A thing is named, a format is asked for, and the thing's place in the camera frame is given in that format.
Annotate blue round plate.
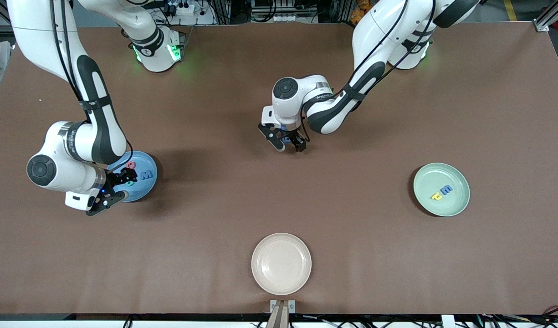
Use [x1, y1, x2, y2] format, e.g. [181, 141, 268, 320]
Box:
[107, 151, 158, 203]

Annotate bag of orange fruits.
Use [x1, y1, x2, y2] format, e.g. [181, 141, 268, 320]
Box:
[350, 0, 375, 24]

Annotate beige round plate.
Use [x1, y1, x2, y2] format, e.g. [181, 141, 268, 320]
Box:
[251, 233, 312, 296]

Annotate background control equipment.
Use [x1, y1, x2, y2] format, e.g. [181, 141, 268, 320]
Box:
[251, 0, 318, 23]

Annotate white power strip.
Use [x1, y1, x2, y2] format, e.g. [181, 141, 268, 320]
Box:
[167, 0, 196, 16]

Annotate green round plate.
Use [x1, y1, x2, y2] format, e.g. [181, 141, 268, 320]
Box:
[413, 163, 471, 217]

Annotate aluminium frame profile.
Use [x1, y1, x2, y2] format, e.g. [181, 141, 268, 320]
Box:
[534, 0, 558, 32]

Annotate metal table edge bracket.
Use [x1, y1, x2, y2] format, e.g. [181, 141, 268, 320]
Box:
[270, 299, 296, 328]

